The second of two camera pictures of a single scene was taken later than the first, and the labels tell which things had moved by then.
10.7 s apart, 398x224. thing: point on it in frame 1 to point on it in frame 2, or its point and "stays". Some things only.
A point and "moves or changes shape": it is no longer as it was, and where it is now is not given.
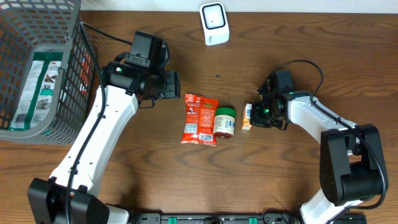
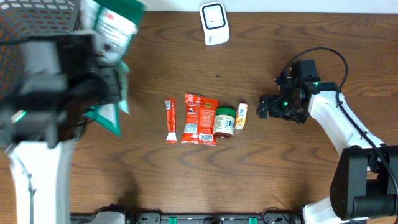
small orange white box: (246, 115) moves or changes shape
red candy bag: (199, 124) stays
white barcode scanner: (214, 23) stays
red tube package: (87, 63) moves or changes shape
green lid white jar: (224, 126) stays
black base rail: (216, 218) stays
